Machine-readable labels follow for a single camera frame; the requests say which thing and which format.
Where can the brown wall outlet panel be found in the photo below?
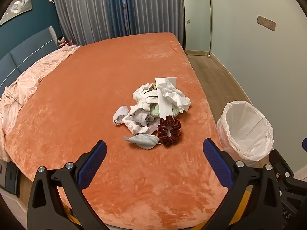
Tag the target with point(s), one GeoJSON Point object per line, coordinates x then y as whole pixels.
{"type": "Point", "coordinates": [266, 23]}

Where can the blue headboard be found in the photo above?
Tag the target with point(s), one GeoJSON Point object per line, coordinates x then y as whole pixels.
{"type": "Point", "coordinates": [24, 52]}

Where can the gold framed standing mirror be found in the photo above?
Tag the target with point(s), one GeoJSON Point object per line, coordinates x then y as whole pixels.
{"type": "Point", "coordinates": [196, 16]}

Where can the orange velvet bed cover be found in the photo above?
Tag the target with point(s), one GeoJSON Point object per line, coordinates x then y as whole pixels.
{"type": "Point", "coordinates": [96, 88]}

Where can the light grey sock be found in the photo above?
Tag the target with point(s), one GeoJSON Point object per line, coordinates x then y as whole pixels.
{"type": "Point", "coordinates": [121, 115]}

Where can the dark red scrunchie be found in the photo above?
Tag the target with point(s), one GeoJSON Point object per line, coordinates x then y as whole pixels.
{"type": "Point", "coordinates": [163, 127]}

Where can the small plush toy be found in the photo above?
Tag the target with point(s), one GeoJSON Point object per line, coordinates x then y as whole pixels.
{"type": "Point", "coordinates": [61, 42]}

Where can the wall picture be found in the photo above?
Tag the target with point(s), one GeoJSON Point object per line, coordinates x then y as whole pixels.
{"type": "Point", "coordinates": [16, 7]}

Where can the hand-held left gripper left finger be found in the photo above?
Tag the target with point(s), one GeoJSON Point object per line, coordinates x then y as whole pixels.
{"type": "Point", "coordinates": [92, 165]}

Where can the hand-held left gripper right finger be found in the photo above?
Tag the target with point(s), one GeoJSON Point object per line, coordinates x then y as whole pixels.
{"type": "Point", "coordinates": [218, 165]}

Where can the white paper strip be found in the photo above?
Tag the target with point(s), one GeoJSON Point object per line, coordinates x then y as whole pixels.
{"type": "Point", "coordinates": [165, 110]}

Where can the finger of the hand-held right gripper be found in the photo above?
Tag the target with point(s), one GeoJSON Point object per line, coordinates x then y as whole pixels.
{"type": "Point", "coordinates": [281, 163]}
{"type": "Point", "coordinates": [304, 145]}

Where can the bedside cabinet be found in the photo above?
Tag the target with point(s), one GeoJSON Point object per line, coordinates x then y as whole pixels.
{"type": "Point", "coordinates": [9, 177]}

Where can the grey curtain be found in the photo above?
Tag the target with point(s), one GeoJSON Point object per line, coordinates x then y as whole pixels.
{"type": "Point", "coordinates": [96, 12]}

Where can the pink blanket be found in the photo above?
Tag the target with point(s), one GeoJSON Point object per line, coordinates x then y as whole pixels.
{"type": "Point", "coordinates": [24, 83]}

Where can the grey face mask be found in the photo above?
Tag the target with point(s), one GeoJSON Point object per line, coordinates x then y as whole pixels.
{"type": "Point", "coordinates": [144, 141]}

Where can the green scrunchie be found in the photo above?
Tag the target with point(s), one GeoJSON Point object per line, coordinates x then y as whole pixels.
{"type": "Point", "coordinates": [154, 111]}

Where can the trash bin with white bag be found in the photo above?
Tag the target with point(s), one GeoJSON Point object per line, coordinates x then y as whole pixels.
{"type": "Point", "coordinates": [244, 124]}

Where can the white tissue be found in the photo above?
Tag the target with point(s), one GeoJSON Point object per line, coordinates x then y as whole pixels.
{"type": "Point", "coordinates": [177, 98]}

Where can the white sock bundle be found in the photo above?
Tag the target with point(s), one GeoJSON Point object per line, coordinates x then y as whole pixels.
{"type": "Point", "coordinates": [141, 117]}

